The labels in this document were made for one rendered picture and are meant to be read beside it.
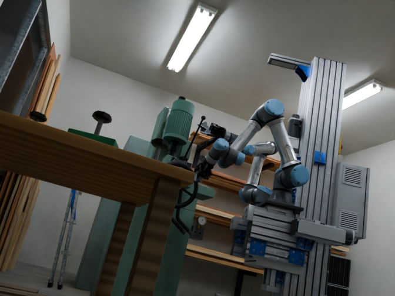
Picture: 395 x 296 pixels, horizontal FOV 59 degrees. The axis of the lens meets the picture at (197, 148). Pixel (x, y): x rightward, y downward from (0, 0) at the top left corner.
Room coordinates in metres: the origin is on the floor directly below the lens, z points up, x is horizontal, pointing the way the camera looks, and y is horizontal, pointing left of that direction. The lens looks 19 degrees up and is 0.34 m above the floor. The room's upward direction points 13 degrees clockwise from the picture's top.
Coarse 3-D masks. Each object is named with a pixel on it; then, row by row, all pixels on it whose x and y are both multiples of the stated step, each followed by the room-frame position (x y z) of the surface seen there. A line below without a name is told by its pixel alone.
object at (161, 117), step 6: (168, 108) 2.61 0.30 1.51; (162, 114) 2.60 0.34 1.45; (156, 120) 2.78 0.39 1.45; (162, 120) 2.60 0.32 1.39; (156, 126) 2.70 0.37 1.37; (162, 126) 2.60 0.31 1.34; (156, 132) 2.63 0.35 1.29; (150, 144) 2.73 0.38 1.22; (150, 150) 2.66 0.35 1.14; (150, 156) 2.60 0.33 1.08
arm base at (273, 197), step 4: (276, 188) 2.05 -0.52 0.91; (280, 188) 2.04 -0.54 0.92; (272, 192) 2.08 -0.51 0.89; (276, 192) 2.05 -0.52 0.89; (280, 192) 2.03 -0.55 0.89; (284, 192) 2.03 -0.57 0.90; (288, 192) 2.03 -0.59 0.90; (272, 196) 2.06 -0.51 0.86; (276, 196) 2.04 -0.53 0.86; (280, 196) 2.02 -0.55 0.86; (284, 196) 2.02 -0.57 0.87; (288, 196) 2.03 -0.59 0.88; (276, 200) 2.02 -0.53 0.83; (280, 200) 2.01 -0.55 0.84; (284, 200) 2.01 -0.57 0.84; (288, 200) 2.02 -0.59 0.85; (292, 204) 2.04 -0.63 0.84
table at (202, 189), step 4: (192, 184) 2.35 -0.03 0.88; (184, 188) 2.32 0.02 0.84; (188, 188) 2.29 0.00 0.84; (192, 188) 2.35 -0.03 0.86; (200, 188) 2.37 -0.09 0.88; (204, 188) 2.37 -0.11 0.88; (208, 188) 2.38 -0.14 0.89; (200, 192) 2.37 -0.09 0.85; (204, 192) 2.38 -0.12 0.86; (208, 192) 2.39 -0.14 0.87; (212, 192) 2.39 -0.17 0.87; (196, 196) 2.49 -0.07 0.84; (200, 196) 2.46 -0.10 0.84; (204, 196) 2.43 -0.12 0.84; (208, 196) 2.40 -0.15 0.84; (212, 196) 2.40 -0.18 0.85
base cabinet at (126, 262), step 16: (144, 208) 2.26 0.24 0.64; (112, 224) 2.68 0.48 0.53; (128, 240) 2.25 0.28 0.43; (176, 240) 2.34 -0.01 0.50; (128, 256) 2.26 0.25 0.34; (176, 256) 2.35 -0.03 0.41; (128, 272) 2.26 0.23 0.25; (160, 272) 2.32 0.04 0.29; (176, 272) 2.36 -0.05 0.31; (112, 288) 2.25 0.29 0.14; (160, 288) 2.33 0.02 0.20; (176, 288) 2.36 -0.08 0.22
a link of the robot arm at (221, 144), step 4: (216, 140) 1.80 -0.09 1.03; (220, 140) 1.80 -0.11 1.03; (224, 140) 1.81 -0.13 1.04; (216, 144) 1.80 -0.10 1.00; (220, 144) 1.78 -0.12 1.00; (224, 144) 1.79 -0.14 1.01; (228, 144) 1.81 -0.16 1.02; (212, 148) 1.83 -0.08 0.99; (216, 148) 1.81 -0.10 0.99; (220, 148) 1.80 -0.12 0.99; (224, 148) 1.79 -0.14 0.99; (228, 148) 1.82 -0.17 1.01; (212, 152) 1.84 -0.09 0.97; (216, 152) 1.83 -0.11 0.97; (220, 152) 1.82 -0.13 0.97; (224, 152) 1.82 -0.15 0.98; (212, 156) 1.86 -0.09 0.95; (216, 156) 1.85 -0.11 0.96; (220, 156) 1.85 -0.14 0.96; (224, 156) 1.84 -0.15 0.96
